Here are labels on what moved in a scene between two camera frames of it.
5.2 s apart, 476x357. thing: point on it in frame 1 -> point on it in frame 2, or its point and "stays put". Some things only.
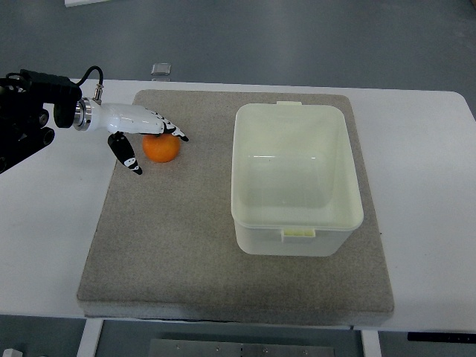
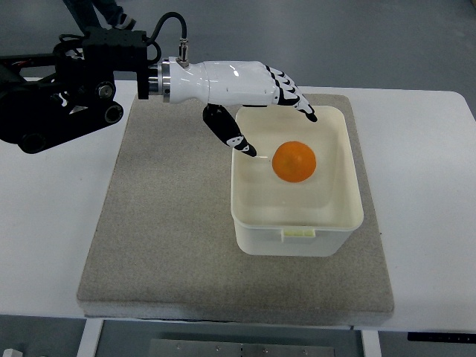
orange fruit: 161,149 -> 294,161
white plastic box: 295,188 stays put
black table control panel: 439,336 stays put
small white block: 12,352 stays put
